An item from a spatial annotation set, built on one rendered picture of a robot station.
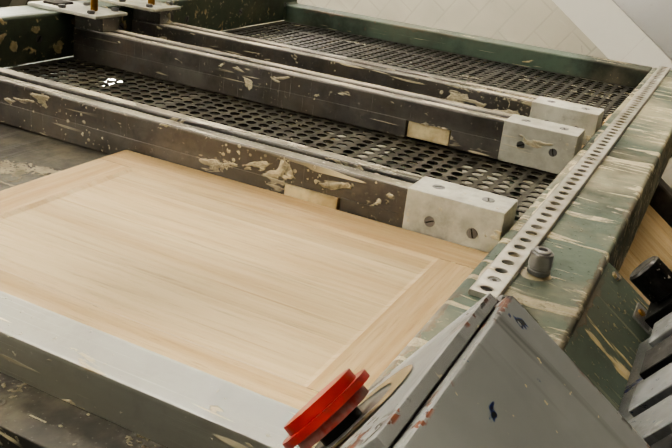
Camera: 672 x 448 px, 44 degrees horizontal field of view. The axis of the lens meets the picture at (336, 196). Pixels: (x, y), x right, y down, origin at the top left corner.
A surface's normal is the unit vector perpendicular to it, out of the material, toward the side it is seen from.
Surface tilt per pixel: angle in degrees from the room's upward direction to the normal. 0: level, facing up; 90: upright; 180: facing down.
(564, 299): 55
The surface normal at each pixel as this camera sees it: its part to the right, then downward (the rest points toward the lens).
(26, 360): -0.44, 0.27
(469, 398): 0.60, -0.62
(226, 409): 0.11, -0.93
